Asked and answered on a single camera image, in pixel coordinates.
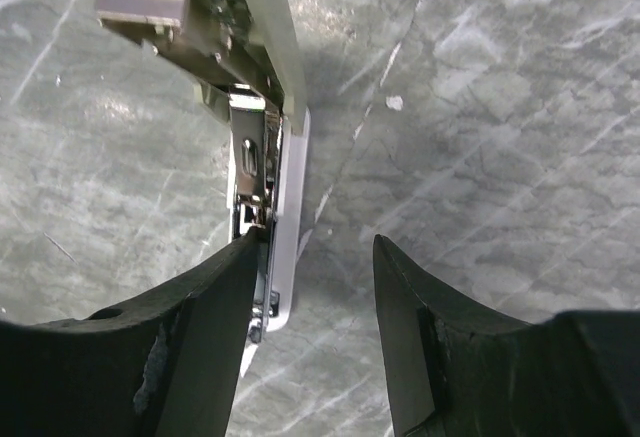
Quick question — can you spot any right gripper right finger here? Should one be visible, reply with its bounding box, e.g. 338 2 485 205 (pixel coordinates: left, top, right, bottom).
373 235 639 436

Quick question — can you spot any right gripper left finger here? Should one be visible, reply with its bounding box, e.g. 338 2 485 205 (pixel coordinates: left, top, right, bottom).
1 230 262 436

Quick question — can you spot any beige white stapler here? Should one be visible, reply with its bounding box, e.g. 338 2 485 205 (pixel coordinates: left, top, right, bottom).
64 0 312 346

